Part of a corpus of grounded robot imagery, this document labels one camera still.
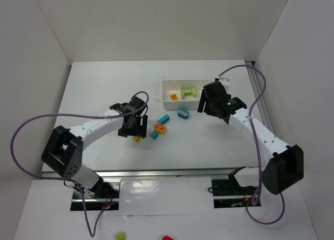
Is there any small orange lego brick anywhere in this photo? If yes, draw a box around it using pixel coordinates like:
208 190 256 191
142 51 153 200
133 137 141 143

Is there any orange butterfly lego brick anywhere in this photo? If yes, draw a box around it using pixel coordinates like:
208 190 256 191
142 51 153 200
153 123 167 134

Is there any lime green lego brick bottom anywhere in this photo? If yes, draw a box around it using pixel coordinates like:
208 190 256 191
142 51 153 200
181 88 191 100

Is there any lime green lego brick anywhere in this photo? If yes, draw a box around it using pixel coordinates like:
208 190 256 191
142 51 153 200
189 87 197 99
181 88 191 100

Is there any teal frog lego brick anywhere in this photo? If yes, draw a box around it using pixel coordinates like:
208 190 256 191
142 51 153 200
177 107 189 119

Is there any yellow striped bee lego brick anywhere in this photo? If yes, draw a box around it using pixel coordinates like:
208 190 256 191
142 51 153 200
170 93 178 101

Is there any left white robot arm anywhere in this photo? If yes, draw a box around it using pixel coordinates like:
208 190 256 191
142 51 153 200
41 96 148 197

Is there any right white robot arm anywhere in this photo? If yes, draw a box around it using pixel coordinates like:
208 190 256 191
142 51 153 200
198 80 304 195

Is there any small teal lego brick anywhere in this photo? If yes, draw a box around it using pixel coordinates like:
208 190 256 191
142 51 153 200
150 131 159 140

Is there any teal long lego brick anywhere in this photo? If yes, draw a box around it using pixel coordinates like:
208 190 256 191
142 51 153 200
158 115 170 125

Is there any white three-compartment tray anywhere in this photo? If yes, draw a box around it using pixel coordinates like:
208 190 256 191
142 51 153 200
161 79 212 111

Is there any green lego brick foreground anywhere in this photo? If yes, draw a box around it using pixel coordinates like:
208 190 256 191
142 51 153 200
115 232 126 240

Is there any red object foreground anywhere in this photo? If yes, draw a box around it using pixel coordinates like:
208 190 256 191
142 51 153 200
162 235 174 240

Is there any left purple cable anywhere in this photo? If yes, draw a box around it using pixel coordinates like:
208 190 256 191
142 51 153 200
10 91 150 237

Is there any purple cable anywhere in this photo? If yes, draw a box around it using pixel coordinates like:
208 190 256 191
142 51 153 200
216 64 285 225
10 91 150 237

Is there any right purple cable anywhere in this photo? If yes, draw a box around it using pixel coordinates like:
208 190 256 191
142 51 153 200
216 64 285 225

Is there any aluminium rail front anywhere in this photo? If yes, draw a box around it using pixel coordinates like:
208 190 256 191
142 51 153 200
40 166 269 180

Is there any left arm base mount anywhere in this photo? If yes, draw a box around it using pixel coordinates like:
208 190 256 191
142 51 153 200
62 178 121 211

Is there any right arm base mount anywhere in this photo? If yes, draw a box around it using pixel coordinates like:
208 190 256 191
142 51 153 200
207 167 257 209

